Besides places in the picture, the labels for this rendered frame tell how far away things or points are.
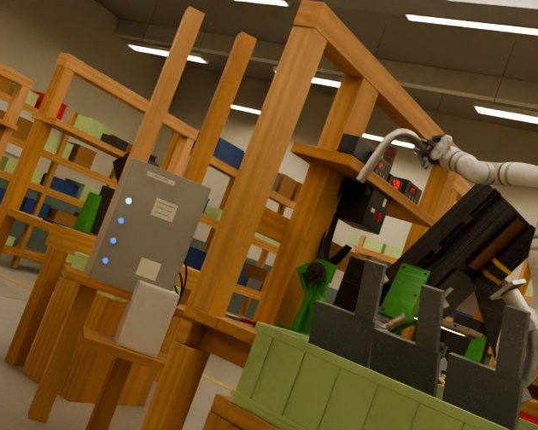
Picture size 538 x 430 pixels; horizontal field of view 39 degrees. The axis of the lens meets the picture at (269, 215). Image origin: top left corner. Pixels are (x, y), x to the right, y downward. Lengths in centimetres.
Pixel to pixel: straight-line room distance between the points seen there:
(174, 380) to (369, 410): 113
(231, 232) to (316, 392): 103
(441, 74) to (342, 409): 963
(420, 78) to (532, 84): 155
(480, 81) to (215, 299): 857
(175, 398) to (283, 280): 60
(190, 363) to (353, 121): 105
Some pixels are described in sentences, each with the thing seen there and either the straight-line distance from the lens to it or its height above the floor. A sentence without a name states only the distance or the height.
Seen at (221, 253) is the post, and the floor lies 107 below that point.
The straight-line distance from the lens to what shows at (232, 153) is 807.
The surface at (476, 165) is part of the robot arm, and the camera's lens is 235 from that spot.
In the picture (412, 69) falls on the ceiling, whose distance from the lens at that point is 1107.
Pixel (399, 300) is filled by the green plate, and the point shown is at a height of 114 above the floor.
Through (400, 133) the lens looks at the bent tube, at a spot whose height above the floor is 165.
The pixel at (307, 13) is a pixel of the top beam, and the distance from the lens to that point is 253.
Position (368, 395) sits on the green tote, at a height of 92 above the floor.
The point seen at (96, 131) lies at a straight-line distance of 1070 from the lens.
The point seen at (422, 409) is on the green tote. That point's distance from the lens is 133.
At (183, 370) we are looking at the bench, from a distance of 240.
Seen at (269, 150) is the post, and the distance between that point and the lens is 240.
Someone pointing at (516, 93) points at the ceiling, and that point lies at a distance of 1045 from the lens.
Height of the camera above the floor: 105
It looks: 4 degrees up
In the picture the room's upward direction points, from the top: 20 degrees clockwise
